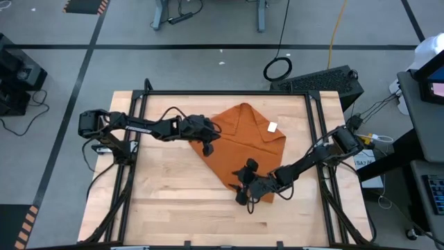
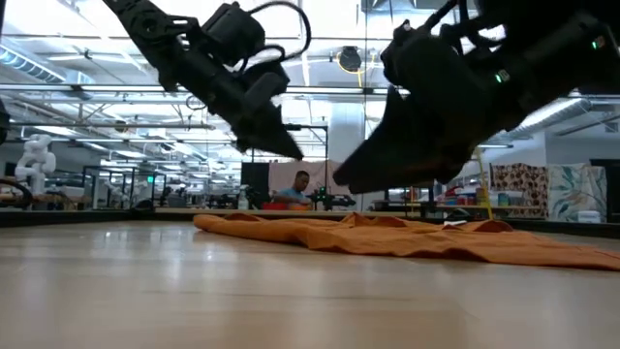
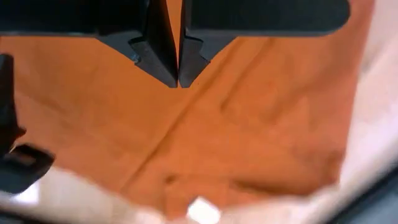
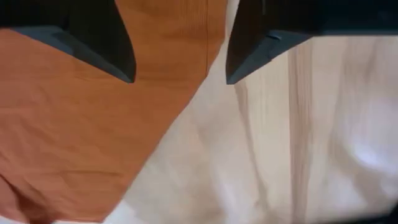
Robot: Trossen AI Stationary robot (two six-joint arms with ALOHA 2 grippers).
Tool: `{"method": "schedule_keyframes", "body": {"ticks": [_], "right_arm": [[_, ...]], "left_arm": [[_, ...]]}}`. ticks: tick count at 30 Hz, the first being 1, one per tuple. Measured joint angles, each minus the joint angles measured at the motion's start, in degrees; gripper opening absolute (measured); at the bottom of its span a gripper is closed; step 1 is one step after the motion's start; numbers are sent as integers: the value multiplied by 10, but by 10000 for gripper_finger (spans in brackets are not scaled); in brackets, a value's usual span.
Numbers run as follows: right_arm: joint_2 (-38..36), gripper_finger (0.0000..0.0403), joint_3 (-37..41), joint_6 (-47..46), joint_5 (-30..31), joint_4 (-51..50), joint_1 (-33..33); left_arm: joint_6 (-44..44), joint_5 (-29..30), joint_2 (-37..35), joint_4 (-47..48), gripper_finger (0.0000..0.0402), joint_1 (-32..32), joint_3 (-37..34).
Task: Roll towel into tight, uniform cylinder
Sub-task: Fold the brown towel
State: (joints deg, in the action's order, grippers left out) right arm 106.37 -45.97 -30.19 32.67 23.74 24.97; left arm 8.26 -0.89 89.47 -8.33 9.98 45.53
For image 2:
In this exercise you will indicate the dark cabinet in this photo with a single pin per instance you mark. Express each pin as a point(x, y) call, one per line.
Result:
point(612, 189)

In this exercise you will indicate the pink curtain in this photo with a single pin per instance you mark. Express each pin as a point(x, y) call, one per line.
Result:
point(319, 174)

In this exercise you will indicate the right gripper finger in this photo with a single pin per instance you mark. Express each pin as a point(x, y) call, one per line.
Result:
point(416, 172)
point(387, 136)

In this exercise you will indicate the person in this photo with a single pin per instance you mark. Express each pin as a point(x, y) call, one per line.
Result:
point(296, 191)

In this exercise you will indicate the black cage frame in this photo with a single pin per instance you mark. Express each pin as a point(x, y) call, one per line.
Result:
point(83, 186)

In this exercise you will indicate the orange cloth towel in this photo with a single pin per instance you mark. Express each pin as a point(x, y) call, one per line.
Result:
point(387, 240)

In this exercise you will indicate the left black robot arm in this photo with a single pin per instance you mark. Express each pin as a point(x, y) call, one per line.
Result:
point(145, 29)

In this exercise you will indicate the black gantry stand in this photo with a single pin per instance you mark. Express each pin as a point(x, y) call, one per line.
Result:
point(326, 160)

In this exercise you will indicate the black screen panel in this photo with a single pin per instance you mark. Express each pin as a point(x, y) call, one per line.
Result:
point(255, 177)

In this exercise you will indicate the brown patterned fabric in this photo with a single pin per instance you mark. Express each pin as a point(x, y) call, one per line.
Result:
point(520, 186)

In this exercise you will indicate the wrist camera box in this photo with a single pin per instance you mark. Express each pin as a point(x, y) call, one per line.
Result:
point(421, 53)
point(232, 34)

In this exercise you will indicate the white spray bottle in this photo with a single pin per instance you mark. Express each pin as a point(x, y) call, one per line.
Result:
point(243, 199)

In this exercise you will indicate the black aluminium table frame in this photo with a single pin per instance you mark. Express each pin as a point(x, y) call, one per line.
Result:
point(72, 217)

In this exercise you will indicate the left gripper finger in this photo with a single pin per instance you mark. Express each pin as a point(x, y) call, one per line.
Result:
point(257, 133)
point(271, 102)

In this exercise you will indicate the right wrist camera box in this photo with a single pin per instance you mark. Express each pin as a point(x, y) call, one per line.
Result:
point(421, 53)

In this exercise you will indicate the white plastic container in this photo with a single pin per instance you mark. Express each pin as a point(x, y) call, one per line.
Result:
point(589, 216)

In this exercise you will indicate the red tray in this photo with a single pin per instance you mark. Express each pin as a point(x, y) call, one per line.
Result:
point(276, 206)

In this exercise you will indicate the white humanoid robot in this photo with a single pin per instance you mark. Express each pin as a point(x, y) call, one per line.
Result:
point(34, 162)

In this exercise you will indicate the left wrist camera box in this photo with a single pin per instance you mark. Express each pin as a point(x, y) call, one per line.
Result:
point(232, 34)

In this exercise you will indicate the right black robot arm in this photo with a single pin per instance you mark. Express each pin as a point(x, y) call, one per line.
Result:
point(557, 48)

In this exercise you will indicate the black robot green light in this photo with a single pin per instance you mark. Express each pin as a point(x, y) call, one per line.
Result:
point(329, 199)

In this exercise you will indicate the leaf patterned fabric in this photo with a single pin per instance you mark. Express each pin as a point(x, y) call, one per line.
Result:
point(576, 191)

